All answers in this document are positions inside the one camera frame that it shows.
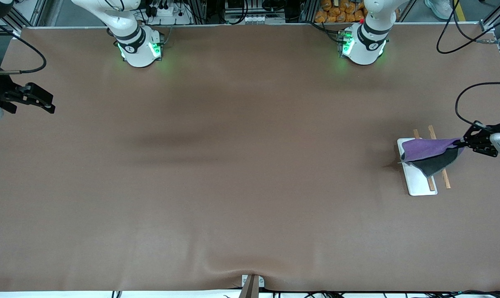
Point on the orange snack bags pile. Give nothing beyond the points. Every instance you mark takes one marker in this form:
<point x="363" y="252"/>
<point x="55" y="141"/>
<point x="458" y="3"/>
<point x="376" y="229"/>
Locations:
<point x="340" y="11"/>

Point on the light green shoe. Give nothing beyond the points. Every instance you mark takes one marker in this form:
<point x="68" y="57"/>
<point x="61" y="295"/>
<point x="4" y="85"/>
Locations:
<point x="440" y="8"/>

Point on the brown table mat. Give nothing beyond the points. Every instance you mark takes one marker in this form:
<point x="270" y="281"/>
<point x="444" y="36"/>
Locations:
<point x="250" y="198"/>

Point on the white rack with wooden bars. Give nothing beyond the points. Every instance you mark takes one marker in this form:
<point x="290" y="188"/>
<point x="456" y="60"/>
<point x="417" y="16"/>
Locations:
<point x="417" y="184"/>

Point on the white power strip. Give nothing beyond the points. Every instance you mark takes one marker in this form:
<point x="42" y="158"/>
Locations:
<point x="167" y="12"/>

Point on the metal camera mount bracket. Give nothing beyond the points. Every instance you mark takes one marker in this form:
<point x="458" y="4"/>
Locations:
<point x="252" y="285"/>

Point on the purple and grey towel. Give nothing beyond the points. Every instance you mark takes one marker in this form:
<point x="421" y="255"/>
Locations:
<point x="427" y="150"/>

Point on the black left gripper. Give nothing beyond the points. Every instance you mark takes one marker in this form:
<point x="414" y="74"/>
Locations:
<point x="480" y="140"/>

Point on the aluminium frame profile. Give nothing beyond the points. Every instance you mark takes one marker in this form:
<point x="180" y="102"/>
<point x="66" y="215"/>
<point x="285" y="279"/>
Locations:
<point x="496" y="20"/>
<point x="22" y="16"/>

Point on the black and white electronics box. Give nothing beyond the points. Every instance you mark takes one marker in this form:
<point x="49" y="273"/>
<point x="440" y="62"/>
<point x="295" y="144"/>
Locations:
<point x="254" y="12"/>

